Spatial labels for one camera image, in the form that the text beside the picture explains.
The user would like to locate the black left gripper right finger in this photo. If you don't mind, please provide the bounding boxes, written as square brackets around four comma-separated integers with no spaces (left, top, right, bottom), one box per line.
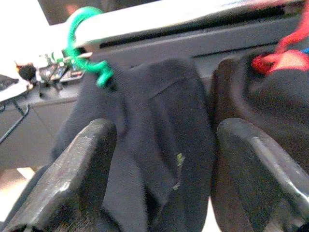
[211,117,309,232]

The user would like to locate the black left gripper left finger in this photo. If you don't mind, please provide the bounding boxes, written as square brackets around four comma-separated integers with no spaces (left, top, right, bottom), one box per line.
[4,117,117,232]

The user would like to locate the black garment with red stripe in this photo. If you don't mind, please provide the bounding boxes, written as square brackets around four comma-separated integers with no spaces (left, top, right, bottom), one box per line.
[211,57,309,170]

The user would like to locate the red plastic hanger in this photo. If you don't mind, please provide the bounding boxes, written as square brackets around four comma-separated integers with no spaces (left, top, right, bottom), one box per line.
[251,26,309,75]

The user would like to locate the green plastic hanger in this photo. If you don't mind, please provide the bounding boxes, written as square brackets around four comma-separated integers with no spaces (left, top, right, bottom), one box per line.
[63,6,114,88]

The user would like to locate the black TV console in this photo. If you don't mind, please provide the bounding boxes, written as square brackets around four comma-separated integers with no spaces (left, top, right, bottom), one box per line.
[0,14,309,170]

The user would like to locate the marble top folding table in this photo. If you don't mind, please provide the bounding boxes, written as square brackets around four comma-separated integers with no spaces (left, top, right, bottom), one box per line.
[0,73,31,145]

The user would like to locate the black shirt with small logo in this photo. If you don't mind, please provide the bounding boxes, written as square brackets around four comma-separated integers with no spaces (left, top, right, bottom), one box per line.
[50,58,215,232]

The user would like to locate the black round doll head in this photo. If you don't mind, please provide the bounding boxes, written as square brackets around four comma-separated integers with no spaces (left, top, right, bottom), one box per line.
[14,61,37,83]

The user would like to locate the silver clothes rack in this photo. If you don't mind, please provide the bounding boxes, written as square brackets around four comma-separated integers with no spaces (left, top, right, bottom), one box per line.
[72,0,309,48]

